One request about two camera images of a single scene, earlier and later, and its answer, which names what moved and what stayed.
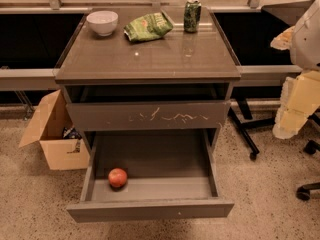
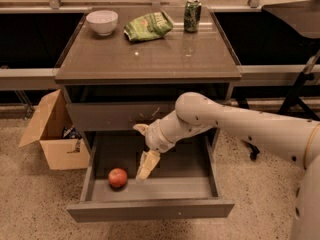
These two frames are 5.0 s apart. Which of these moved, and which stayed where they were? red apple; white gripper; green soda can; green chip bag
Moved: white gripper
Stayed: green soda can; red apple; green chip bag
